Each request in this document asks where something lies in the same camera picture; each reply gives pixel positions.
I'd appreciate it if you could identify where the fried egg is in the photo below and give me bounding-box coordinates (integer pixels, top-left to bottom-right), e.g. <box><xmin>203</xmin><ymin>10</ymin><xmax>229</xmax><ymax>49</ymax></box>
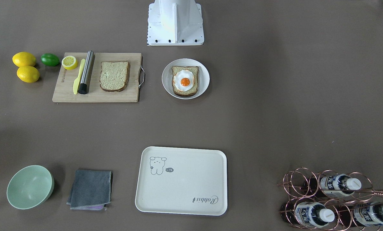
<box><xmin>172</xmin><ymin>70</ymin><xmax>194</xmax><ymax>92</ymax></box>

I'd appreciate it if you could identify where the white round plate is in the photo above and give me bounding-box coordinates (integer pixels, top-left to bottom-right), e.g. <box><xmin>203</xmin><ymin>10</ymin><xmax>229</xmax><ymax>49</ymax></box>
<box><xmin>162</xmin><ymin>58</ymin><xmax>210</xmax><ymax>99</ymax></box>

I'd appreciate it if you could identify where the bread slice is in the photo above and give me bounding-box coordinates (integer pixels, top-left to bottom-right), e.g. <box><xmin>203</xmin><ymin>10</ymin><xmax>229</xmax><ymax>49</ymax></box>
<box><xmin>171</xmin><ymin>66</ymin><xmax>199</xmax><ymax>97</ymax></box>
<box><xmin>99</xmin><ymin>61</ymin><xmax>130</xmax><ymax>92</ymax></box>

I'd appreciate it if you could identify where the bread slice top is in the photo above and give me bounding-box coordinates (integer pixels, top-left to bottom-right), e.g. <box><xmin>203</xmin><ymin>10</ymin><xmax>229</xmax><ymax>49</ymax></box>
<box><xmin>99</xmin><ymin>61</ymin><xmax>130</xmax><ymax>92</ymax></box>

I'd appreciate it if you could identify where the cream rabbit tray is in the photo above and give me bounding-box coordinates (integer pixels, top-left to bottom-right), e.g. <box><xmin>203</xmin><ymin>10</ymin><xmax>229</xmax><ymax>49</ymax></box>
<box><xmin>135</xmin><ymin>146</ymin><xmax>228</xmax><ymax>216</ymax></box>

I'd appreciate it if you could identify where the steel cylinder muddler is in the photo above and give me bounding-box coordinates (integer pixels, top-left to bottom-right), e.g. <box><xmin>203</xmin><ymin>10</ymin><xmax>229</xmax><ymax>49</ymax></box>
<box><xmin>77</xmin><ymin>50</ymin><xmax>95</xmax><ymax>94</ymax></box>

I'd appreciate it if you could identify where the yellow plastic knife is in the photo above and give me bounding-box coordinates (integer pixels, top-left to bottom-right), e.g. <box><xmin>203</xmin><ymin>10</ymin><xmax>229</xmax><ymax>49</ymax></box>
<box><xmin>73</xmin><ymin>59</ymin><xmax>86</xmax><ymax>95</ymax></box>

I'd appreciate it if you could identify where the grey folded cloth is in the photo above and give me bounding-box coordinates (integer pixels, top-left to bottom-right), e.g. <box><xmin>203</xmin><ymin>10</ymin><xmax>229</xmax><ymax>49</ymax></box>
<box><xmin>66</xmin><ymin>169</ymin><xmax>113</xmax><ymax>211</ymax></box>

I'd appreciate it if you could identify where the bamboo cutting board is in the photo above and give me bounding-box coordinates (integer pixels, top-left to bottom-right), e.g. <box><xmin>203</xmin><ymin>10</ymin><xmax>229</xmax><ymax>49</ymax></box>
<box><xmin>52</xmin><ymin>52</ymin><xmax>142</xmax><ymax>103</ymax></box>

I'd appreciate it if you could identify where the half cut lemon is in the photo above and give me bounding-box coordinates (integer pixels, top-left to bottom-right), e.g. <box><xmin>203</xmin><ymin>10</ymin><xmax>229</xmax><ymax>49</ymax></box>
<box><xmin>61</xmin><ymin>56</ymin><xmax>78</xmax><ymax>70</ymax></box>

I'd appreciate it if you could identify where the green lime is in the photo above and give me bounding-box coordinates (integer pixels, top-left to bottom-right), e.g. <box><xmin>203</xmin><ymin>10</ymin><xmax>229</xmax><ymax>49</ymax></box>
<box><xmin>40</xmin><ymin>53</ymin><xmax>60</xmax><ymax>67</ymax></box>

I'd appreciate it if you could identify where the lower bottle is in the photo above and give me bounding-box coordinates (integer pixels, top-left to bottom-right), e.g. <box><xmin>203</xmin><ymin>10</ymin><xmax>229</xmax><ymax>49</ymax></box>
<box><xmin>280</xmin><ymin>202</ymin><xmax>335</xmax><ymax>228</ymax></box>
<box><xmin>338</xmin><ymin>203</ymin><xmax>383</xmax><ymax>227</ymax></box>

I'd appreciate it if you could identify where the upper bottle in rack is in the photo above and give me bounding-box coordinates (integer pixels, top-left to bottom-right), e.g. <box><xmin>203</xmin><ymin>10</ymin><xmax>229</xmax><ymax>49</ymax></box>
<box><xmin>301</xmin><ymin>174</ymin><xmax>362</xmax><ymax>199</ymax></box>

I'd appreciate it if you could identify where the lower whole yellow lemon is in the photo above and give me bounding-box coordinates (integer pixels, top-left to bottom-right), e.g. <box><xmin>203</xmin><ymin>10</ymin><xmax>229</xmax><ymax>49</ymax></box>
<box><xmin>17</xmin><ymin>66</ymin><xmax>40</xmax><ymax>83</ymax></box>

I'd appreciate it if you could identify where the whole yellow lemon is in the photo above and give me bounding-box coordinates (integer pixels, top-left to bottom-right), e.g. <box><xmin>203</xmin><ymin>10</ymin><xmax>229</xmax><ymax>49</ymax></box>
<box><xmin>12</xmin><ymin>52</ymin><xmax>36</xmax><ymax>67</ymax></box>
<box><xmin>17</xmin><ymin>66</ymin><xmax>40</xmax><ymax>83</ymax></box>

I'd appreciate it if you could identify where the mint green bowl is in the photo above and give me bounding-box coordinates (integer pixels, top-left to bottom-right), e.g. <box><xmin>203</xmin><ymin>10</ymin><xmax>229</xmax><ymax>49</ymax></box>
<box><xmin>6</xmin><ymin>165</ymin><xmax>54</xmax><ymax>210</ymax></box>

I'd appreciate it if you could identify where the upper whole yellow lemon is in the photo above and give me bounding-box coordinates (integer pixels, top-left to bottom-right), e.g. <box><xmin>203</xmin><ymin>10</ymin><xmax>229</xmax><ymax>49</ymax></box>
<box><xmin>12</xmin><ymin>52</ymin><xmax>36</xmax><ymax>67</ymax></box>

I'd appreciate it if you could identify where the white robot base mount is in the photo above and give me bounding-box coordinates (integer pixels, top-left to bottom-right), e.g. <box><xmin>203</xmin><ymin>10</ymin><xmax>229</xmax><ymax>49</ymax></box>
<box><xmin>147</xmin><ymin>0</ymin><xmax>205</xmax><ymax>46</ymax></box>

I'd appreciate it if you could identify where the copper wire bottle rack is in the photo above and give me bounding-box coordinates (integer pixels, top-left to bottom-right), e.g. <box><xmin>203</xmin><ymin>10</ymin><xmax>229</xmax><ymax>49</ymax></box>
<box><xmin>279</xmin><ymin>167</ymin><xmax>383</xmax><ymax>231</ymax></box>

